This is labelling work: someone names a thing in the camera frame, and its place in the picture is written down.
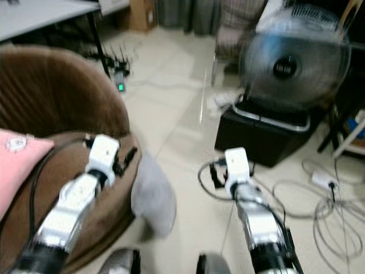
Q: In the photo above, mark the robot left leg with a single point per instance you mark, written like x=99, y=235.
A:
x=120, y=262

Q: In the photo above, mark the white rack with blue item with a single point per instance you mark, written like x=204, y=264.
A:
x=355, y=137

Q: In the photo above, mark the grey curtain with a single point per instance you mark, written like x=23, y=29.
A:
x=185, y=14

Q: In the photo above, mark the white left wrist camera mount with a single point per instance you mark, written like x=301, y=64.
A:
x=104, y=151

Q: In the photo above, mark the white crumpled cloth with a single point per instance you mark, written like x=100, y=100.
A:
x=225, y=103

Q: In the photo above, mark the plaid fabric chair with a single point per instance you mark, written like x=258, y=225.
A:
x=239, y=28

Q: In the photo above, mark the black router with antennas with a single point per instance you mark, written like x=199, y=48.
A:
x=120, y=71

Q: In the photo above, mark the black stand legs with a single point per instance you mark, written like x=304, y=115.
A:
x=335, y=128

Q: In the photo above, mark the robot leg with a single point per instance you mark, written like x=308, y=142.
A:
x=120, y=262
x=214, y=265

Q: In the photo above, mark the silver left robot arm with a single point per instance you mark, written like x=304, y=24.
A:
x=68, y=214

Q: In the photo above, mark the black round fan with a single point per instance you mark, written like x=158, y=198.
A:
x=291, y=63

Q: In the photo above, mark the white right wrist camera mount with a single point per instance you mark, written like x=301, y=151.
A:
x=238, y=165

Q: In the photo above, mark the robot right leg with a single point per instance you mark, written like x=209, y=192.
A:
x=214, y=265

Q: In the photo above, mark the white power strip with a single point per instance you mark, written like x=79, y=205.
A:
x=324, y=181

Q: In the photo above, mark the white table with black leg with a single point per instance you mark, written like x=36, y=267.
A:
x=40, y=17

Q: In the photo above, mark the black box with chrome rail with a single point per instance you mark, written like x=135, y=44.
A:
x=262, y=137

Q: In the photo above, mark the pink pillow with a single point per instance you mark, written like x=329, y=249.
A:
x=18, y=171

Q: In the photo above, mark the brown cardboard box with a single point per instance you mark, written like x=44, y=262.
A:
x=142, y=14

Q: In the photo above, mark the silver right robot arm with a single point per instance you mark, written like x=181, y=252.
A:
x=265, y=228

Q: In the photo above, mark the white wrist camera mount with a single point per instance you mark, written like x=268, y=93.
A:
x=104, y=151
x=238, y=165

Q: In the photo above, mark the grey pillow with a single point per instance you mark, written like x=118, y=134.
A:
x=154, y=197

